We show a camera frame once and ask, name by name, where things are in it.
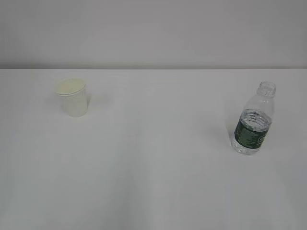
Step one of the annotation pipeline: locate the white paper cup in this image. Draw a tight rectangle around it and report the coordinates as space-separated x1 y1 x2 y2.
56 78 88 117

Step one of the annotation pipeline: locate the clear water bottle green label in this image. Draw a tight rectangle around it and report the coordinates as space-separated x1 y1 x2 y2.
232 81 276 155

